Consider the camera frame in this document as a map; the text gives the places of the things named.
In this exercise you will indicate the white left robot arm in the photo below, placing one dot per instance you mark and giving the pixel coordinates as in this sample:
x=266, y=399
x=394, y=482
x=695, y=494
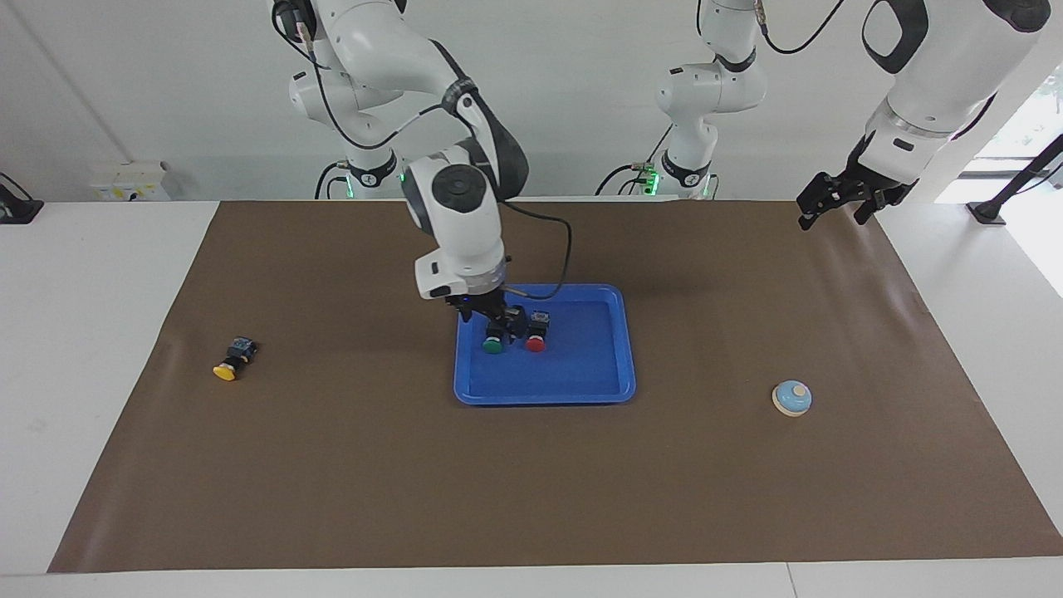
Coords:
x=947, y=75

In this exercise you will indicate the white wall socket box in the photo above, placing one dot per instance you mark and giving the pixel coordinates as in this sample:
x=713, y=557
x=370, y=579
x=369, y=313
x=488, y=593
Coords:
x=124, y=187

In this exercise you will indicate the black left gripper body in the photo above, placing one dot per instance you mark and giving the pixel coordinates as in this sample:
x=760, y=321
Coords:
x=859, y=187

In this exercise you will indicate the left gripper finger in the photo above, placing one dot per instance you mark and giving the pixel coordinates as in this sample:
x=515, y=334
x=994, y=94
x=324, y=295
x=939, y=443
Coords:
x=806, y=218
x=867, y=213

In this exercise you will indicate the brown table mat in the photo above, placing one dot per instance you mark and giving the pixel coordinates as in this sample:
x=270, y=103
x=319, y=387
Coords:
x=531, y=482

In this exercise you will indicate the blue plastic tray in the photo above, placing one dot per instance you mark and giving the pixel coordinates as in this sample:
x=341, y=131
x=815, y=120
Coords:
x=581, y=374

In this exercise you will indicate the light blue desk bell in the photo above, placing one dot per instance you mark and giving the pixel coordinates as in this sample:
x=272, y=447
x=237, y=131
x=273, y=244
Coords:
x=793, y=400

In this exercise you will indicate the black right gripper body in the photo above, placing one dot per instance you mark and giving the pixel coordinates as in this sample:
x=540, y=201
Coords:
x=486, y=301

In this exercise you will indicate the black clamp mount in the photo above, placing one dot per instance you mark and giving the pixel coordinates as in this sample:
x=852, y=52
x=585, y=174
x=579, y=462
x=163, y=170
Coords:
x=17, y=212

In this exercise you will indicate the black stand with pole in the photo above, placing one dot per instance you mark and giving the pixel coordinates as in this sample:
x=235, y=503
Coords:
x=988, y=212

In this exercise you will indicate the red push button switch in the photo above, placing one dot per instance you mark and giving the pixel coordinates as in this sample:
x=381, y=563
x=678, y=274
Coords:
x=536, y=344

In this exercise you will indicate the green push button switch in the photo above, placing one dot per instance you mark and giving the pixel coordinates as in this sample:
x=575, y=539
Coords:
x=493, y=347

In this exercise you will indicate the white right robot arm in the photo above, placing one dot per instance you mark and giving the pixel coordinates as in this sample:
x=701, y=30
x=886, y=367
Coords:
x=465, y=241

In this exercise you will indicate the yellow push button switch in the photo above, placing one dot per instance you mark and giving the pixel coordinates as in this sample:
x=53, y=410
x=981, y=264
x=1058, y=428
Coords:
x=226, y=371

